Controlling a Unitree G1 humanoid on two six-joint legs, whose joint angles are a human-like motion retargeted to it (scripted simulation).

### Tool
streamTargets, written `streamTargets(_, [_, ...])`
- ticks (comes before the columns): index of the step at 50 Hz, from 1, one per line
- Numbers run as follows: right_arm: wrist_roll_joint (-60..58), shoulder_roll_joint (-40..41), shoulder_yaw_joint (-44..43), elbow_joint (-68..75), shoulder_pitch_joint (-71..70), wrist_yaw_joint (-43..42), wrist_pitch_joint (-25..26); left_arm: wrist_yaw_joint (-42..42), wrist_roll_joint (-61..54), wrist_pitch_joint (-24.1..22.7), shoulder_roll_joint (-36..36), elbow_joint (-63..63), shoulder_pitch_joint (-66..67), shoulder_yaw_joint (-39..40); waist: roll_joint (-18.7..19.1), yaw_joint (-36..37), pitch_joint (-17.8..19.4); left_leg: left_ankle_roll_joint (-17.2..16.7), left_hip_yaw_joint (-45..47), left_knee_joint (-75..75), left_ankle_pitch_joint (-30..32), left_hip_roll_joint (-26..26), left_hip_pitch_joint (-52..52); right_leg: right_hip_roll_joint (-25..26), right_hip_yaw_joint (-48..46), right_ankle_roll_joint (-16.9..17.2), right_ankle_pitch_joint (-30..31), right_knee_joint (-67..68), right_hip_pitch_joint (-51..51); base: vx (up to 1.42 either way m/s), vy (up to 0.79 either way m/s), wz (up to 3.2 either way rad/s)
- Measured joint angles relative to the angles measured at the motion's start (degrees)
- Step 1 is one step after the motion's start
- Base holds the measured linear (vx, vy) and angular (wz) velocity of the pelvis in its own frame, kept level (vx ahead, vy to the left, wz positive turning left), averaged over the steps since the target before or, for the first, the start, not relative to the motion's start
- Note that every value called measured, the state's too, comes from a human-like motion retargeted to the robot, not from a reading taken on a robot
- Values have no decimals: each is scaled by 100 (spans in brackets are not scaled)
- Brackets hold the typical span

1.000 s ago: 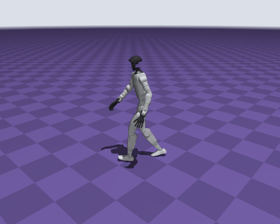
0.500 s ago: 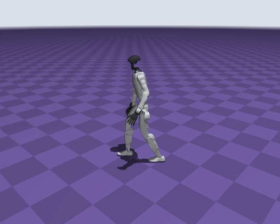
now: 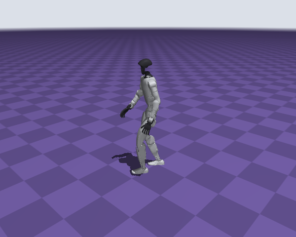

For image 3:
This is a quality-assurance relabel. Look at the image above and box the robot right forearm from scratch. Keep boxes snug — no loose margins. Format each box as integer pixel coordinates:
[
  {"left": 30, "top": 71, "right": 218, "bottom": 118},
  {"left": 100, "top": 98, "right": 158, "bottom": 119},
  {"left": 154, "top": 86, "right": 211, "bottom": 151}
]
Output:
[{"left": 130, "top": 93, "right": 140, "bottom": 109}]

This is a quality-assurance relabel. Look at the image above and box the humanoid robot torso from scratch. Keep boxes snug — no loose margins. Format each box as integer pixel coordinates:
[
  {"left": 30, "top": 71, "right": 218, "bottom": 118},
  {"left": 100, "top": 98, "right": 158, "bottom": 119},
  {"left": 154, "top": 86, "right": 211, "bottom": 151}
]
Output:
[{"left": 141, "top": 76, "right": 156, "bottom": 119}]

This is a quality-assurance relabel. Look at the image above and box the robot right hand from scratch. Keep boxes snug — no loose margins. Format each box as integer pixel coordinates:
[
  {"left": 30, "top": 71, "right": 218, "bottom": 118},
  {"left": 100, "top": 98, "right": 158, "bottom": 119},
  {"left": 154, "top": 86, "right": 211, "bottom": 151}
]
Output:
[{"left": 120, "top": 104, "right": 132, "bottom": 118}]

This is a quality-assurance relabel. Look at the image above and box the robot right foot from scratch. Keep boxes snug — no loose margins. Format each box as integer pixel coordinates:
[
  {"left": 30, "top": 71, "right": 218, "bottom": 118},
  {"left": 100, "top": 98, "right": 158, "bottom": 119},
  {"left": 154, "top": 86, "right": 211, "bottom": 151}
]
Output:
[{"left": 148, "top": 159, "right": 165, "bottom": 165}]

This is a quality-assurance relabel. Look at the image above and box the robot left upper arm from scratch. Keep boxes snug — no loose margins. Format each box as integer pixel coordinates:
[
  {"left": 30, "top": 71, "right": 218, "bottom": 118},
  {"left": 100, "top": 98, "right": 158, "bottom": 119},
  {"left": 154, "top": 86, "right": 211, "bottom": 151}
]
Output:
[{"left": 148, "top": 79, "right": 161, "bottom": 105}]

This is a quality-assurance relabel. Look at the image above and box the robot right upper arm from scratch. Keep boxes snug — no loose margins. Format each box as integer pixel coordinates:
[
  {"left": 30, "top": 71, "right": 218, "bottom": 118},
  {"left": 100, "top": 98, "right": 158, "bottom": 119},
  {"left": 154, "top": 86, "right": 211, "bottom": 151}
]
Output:
[{"left": 137, "top": 76, "right": 144, "bottom": 97}]

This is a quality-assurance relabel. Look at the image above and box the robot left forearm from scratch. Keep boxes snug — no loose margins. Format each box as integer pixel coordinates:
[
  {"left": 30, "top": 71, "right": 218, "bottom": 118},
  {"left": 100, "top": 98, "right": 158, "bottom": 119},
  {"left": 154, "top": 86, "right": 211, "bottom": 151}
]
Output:
[{"left": 148, "top": 100, "right": 159, "bottom": 123}]

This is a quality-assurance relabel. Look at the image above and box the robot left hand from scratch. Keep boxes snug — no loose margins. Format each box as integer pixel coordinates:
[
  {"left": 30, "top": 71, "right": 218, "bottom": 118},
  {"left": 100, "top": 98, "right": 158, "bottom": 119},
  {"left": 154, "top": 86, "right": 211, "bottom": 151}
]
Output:
[{"left": 141, "top": 118, "right": 154, "bottom": 135}]

